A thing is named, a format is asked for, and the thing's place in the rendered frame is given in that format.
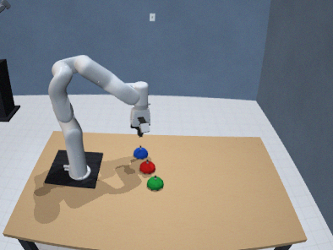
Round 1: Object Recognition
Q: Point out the green bell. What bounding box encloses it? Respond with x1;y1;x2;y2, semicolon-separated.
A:
147;176;164;191

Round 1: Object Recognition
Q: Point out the red dome bell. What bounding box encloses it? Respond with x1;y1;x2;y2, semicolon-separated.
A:
139;160;156;174

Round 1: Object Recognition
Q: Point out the blue bell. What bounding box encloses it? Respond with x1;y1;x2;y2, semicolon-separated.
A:
134;145;148;160

